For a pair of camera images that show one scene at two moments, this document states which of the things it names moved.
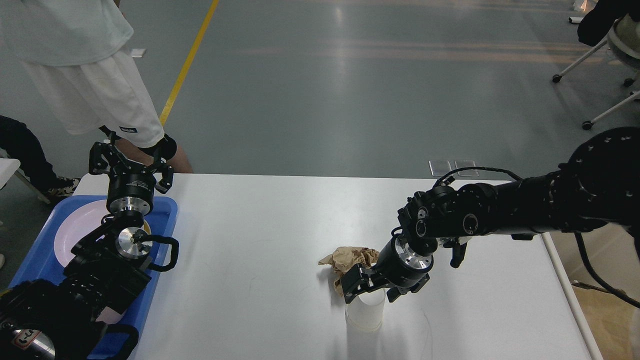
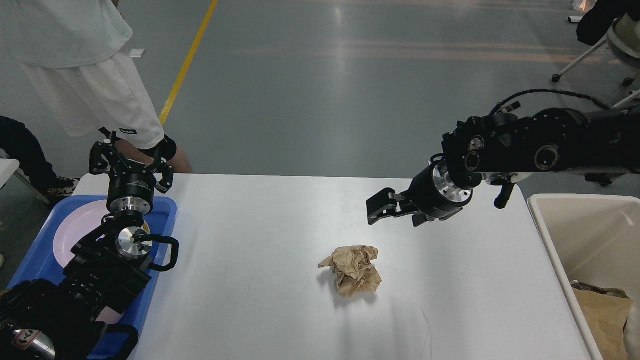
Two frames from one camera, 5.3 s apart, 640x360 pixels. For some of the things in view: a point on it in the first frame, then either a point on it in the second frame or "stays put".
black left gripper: (128, 192) stays put
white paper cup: (365, 312) → (632, 332)
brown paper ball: (343, 259) stays put
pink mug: (110, 316) stays put
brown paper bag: (610, 317) stays put
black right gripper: (398, 263) → (434, 193)
